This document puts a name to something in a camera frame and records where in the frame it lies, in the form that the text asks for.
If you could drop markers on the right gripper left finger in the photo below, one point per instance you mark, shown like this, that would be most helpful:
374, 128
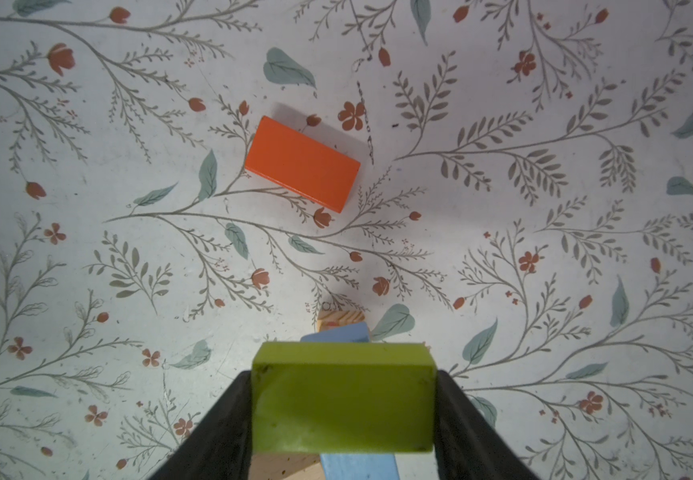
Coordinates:
220, 448

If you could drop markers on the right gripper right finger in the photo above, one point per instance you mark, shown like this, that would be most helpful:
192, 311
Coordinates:
466, 447

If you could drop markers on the natural plain wood block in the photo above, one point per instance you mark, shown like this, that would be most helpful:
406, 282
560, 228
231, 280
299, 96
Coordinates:
286, 467

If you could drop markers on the lime green wood block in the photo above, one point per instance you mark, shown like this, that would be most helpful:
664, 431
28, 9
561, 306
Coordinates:
343, 398

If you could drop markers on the light blue wood block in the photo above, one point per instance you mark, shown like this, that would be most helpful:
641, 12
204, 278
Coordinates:
352, 466

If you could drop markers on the small letter wood cube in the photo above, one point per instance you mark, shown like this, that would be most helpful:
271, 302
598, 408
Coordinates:
328, 320

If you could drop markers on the red-orange wood block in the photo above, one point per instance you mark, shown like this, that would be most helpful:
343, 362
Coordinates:
302, 165

